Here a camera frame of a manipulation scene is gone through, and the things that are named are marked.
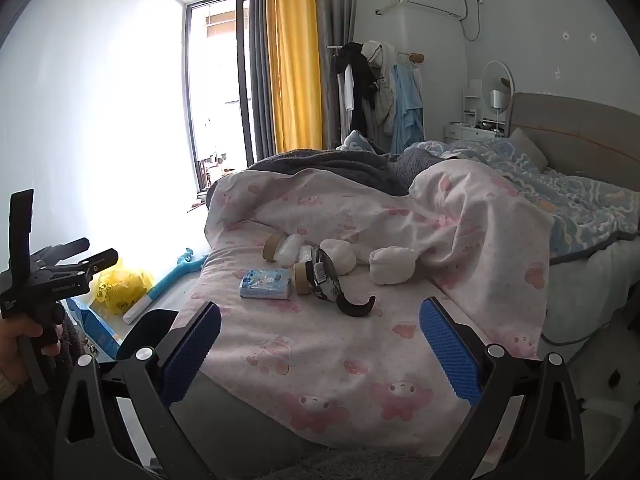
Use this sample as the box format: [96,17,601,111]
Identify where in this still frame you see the light blue hanging garment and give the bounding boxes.
[390,62,426,155]

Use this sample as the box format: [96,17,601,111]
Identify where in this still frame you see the black waste bin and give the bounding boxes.
[116,309,181,361]

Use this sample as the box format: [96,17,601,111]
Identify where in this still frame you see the grey curtain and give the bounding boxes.
[312,0,357,151]
[248,0,278,168]

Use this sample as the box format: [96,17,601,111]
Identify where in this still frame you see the white bubble wrap roll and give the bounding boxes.
[277,232,308,267]

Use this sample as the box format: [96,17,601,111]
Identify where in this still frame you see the white dresser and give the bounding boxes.
[444,120,506,143]

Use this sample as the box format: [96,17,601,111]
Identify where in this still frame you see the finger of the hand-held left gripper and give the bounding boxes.
[30,238,91,269]
[50,247,121,291]

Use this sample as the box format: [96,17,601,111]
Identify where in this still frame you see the brown tape roll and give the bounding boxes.
[293,261,313,295]
[263,234,286,263]

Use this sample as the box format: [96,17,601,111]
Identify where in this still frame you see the white air conditioner cable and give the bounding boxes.
[460,0,486,42]

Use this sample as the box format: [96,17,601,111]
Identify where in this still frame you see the yellow plastic bag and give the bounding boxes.
[90,266,157,317]

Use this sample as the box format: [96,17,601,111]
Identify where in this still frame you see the white rolled sock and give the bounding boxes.
[320,239,357,276]

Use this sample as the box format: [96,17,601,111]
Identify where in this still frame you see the white clothes rack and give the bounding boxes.
[326,44,426,66]

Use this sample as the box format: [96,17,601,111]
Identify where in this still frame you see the blue tissue pack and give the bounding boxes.
[239,267,295,301]

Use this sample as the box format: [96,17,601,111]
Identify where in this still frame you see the blue patterned blanket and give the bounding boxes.
[335,130,640,266]

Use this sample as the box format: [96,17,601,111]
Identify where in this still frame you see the person's left forearm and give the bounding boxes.
[0,367,26,406]

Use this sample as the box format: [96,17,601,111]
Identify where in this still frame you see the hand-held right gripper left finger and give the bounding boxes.
[54,301,222,480]

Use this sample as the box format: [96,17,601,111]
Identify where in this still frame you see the blue pet food bag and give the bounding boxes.
[67,296,121,356]

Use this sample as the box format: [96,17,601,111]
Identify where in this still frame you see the brown tape roll behind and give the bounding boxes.
[263,234,286,263]

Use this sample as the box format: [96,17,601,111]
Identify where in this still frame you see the beige bed headboard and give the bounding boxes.
[502,91,640,196]

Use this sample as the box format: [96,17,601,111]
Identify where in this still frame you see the white folded socks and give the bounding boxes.
[369,245,417,286]

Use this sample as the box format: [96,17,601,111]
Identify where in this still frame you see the round mirror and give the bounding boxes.
[481,61,515,112]

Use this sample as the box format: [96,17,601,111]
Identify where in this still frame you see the white desktop shelf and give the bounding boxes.
[462,80,483,128]

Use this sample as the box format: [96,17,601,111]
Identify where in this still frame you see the white bed mattress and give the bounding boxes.
[540,235,640,356]

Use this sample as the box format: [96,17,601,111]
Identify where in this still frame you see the black hanging jacket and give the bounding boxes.
[334,41,381,133]

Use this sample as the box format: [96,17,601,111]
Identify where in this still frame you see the yellow curtain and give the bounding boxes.
[265,0,325,153]

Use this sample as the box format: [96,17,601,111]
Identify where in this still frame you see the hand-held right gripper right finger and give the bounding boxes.
[419,296,593,480]

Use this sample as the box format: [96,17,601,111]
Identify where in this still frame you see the black and white wrapper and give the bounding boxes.
[305,247,346,303]

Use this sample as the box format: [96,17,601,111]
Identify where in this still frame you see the black sliding door frame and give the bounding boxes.
[182,0,258,201]

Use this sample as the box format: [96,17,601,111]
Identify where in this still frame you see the grey fleece blanket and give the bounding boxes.
[205,147,446,211]

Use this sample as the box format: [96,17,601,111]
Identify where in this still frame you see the white hanging jacket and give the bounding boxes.
[362,40,401,136]

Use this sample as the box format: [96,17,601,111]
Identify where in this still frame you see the pink printed blanket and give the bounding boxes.
[170,162,556,453]

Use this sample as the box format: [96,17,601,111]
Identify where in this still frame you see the beige pillow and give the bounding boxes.
[507,127,551,171]

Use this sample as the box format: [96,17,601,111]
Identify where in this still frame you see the blue long plush toy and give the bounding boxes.
[122,247,210,325]

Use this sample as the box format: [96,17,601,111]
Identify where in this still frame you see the person's left hand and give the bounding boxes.
[0,312,45,368]

